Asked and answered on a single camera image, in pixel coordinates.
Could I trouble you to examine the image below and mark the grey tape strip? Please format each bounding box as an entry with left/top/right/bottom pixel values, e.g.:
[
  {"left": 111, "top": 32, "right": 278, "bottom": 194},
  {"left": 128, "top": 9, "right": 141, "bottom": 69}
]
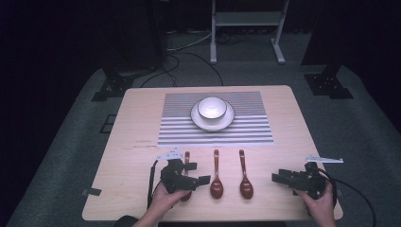
[{"left": 81, "top": 187, "right": 103, "bottom": 197}]

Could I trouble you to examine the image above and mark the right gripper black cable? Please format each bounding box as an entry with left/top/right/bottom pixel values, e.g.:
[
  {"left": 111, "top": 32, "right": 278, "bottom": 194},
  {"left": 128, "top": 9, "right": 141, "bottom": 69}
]
[{"left": 316, "top": 167, "right": 378, "bottom": 227}]

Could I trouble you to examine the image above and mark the striped placemat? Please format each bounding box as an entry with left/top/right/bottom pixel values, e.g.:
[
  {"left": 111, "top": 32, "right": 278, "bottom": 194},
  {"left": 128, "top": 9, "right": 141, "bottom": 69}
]
[{"left": 157, "top": 91, "right": 275, "bottom": 148}]

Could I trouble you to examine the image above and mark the white plate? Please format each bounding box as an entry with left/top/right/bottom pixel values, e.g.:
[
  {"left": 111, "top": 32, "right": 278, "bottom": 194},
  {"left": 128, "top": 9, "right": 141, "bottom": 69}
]
[{"left": 189, "top": 99, "right": 235, "bottom": 132}]

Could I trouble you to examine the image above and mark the person's right hand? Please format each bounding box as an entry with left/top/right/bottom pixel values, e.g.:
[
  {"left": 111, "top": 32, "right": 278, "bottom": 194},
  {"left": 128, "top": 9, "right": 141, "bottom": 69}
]
[{"left": 294, "top": 181, "right": 339, "bottom": 222}]

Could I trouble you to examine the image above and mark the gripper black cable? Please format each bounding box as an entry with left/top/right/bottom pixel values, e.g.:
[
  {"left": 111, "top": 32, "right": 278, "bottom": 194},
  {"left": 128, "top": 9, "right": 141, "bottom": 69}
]
[
  {"left": 146, "top": 159, "right": 159, "bottom": 210},
  {"left": 316, "top": 167, "right": 378, "bottom": 227}
]

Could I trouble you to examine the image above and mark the black stand base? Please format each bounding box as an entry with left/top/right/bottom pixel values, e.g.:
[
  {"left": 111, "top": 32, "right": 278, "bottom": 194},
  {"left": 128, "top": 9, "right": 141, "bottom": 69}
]
[
  {"left": 91, "top": 66, "right": 135, "bottom": 103},
  {"left": 304, "top": 63, "right": 355, "bottom": 100}
]

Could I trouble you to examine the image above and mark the black tape square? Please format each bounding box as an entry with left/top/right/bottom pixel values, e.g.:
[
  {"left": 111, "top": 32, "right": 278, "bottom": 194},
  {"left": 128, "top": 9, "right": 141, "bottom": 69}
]
[{"left": 99, "top": 113, "right": 118, "bottom": 134}]

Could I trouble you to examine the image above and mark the white metal stand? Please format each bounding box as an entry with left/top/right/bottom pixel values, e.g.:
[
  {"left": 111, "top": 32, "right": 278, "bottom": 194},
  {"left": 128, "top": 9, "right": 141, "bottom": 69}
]
[{"left": 209, "top": 0, "right": 290, "bottom": 65}]

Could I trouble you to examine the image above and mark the white bowl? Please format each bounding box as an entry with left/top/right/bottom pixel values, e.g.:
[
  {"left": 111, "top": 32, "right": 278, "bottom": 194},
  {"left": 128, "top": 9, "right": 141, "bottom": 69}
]
[{"left": 197, "top": 96, "right": 228, "bottom": 121}]

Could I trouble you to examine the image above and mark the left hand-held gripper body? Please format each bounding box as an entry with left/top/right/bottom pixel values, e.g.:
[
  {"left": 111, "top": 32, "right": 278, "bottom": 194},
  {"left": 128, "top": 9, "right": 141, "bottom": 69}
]
[{"left": 156, "top": 148, "right": 201, "bottom": 194}]

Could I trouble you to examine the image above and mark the red-brown spoon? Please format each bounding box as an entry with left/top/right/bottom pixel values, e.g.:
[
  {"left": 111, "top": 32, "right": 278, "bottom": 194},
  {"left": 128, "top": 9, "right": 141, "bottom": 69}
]
[
  {"left": 180, "top": 150, "right": 193, "bottom": 203},
  {"left": 209, "top": 148, "right": 225, "bottom": 201},
  {"left": 237, "top": 148, "right": 254, "bottom": 201}
]

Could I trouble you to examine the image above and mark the person's dark sleeve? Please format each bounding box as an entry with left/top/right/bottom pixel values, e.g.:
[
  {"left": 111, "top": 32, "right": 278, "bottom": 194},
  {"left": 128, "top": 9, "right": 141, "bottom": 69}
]
[{"left": 113, "top": 215, "right": 140, "bottom": 227}]

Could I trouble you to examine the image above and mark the white floor cable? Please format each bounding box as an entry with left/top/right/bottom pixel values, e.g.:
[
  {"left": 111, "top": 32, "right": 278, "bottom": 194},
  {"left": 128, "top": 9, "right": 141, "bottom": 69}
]
[{"left": 166, "top": 29, "right": 213, "bottom": 53}]

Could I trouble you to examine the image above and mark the black floor cable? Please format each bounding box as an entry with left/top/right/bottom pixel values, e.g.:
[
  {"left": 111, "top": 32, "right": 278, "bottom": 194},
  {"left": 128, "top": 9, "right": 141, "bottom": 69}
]
[{"left": 139, "top": 51, "right": 225, "bottom": 88}]

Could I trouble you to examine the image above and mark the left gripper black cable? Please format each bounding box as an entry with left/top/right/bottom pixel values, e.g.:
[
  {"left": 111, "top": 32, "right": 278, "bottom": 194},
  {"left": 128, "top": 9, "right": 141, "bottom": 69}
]
[{"left": 146, "top": 159, "right": 159, "bottom": 210}]

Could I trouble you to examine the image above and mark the person's left hand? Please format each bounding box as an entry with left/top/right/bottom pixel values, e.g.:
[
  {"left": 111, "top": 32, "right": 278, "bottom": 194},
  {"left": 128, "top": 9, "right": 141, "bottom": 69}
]
[{"left": 147, "top": 183, "right": 192, "bottom": 221}]

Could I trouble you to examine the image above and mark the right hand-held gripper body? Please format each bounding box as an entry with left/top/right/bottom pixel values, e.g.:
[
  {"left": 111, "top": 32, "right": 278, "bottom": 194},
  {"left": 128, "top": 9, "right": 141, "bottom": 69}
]
[{"left": 291, "top": 153, "right": 344, "bottom": 201}]

